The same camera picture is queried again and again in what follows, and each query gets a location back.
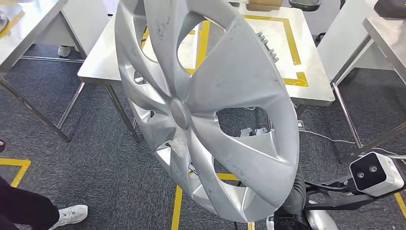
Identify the white floor cable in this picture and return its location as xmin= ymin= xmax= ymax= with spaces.
xmin=299 ymin=128 xmax=406 ymax=166

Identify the yellow workbench tape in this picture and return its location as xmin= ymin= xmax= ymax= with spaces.
xmin=141 ymin=14 xmax=309 ymax=87
xmin=0 ymin=9 xmax=25 ymax=39

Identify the person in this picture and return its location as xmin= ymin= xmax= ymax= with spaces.
xmin=0 ymin=176 xmax=89 ymax=230
xmin=57 ymin=45 xmax=80 ymax=58

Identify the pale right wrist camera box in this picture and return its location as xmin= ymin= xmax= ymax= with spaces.
xmin=349 ymin=151 xmax=406 ymax=197

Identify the silver wheel hubcap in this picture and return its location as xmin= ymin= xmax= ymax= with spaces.
xmin=114 ymin=0 xmax=300 ymax=223

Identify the steel workbench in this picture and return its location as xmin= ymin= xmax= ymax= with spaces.
xmin=78 ymin=0 xmax=336 ymax=142
xmin=329 ymin=16 xmax=406 ymax=164
xmin=0 ymin=0 xmax=86 ymax=143

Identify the white desk panel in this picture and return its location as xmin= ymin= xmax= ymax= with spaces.
xmin=36 ymin=0 xmax=110 ymax=59
xmin=317 ymin=0 xmax=395 ymax=85

